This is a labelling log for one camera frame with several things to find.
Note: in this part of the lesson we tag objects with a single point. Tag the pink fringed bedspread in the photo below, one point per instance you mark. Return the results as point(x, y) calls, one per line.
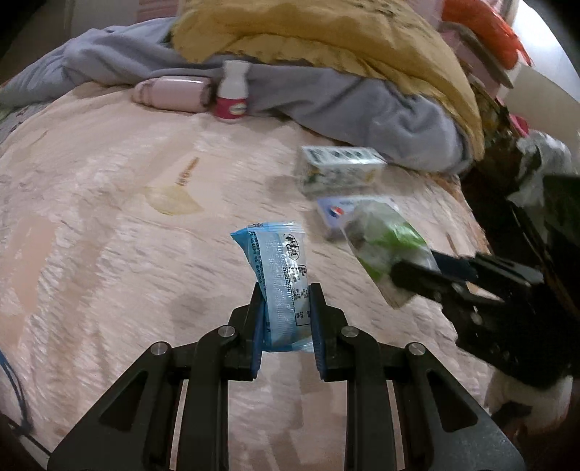
point(113, 158)

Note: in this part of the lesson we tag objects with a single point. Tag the orange cloth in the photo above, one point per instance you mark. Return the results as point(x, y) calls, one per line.
point(489, 22)

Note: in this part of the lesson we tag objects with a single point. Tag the white plastic bag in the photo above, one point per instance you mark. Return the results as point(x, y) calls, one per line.
point(539, 154)

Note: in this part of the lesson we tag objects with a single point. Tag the grey fleece blanket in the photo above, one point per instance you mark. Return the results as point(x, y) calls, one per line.
point(362, 108)

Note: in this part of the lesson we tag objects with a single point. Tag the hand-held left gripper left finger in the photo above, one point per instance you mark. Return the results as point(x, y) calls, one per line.
point(259, 330)

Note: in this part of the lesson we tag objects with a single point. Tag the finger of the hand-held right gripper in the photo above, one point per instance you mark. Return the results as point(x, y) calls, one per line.
point(453, 265)
point(421, 278)

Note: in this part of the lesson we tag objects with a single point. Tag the white milk carton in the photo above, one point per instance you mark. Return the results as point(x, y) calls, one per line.
point(335, 172)

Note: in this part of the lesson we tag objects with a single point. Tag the yellow knitted blanket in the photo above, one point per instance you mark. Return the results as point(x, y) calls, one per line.
point(362, 36)

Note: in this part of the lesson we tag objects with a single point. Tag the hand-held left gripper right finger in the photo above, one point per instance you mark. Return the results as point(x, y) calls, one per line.
point(317, 330)

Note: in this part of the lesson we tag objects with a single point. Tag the clear bag with green print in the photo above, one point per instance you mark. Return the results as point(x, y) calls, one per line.
point(385, 235)

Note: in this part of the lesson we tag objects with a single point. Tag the grey patterned bedsheet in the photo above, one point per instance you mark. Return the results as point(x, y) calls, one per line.
point(18, 113)

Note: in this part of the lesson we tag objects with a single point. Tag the pink bottle lying down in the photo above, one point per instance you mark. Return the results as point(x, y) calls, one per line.
point(172, 93)

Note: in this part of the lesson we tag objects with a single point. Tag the blue plastic wrapper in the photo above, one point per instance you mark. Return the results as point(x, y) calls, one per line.
point(276, 271)

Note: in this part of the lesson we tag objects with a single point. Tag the white bottle with red label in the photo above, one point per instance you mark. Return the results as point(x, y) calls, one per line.
point(231, 106)

